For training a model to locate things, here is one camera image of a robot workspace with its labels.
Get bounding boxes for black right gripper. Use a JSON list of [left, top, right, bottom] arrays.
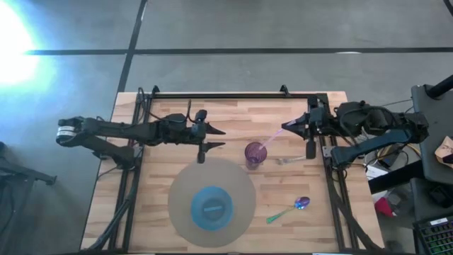
[[281, 96, 336, 160]]

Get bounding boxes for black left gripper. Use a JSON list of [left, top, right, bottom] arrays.
[[161, 108, 227, 164]]

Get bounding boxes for pink drinking straw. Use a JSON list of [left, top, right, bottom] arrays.
[[260, 120, 297, 150]]

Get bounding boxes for silver metal fork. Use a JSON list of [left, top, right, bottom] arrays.
[[275, 154, 307, 166]]

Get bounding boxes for purple faceted plastic tumbler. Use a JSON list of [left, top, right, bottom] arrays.
[[243, 141, 268, 171]]

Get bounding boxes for blue plastic bowl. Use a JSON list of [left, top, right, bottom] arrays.
[[190, 186, 235, 232]]

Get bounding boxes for iridescent spoon with green handle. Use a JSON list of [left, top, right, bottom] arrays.
[[265, 196, 311, 225]]

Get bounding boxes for round grey leather placemat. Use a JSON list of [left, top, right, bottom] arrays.
[[167, 157, 257, 249]]

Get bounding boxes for white paper sheets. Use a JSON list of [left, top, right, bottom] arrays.
[[364, 164, 390, 181]]

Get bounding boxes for black power supply box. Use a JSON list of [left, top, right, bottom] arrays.
[[380, 148, 404, 169]]

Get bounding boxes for red object on floor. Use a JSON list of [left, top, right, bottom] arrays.
[[374, 197, 394, 217]]

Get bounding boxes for dark grey side cart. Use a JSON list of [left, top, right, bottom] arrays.
[[410, 74, 453, 185]]

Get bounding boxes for black cylindrical pole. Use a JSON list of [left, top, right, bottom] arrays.
[[426, 74, 453, 99]]

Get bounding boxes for brown crumpled paper bag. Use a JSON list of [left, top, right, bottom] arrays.
[[434, 136, 453, 169]]

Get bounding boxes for black keyboard with green keys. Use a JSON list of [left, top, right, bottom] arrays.
[[413, 214, 453, 255]]

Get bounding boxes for black floor stand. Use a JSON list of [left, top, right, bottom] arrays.
[[0, 141, 57, 255]]

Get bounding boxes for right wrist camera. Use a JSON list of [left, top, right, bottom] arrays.
[[309, 106, 328, 125]]

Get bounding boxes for black aluminium table frame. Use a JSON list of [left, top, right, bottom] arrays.
[[86, 84, 386, 254]]

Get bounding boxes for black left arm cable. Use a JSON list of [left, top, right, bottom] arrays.
[[136, 86, 167, 123]]

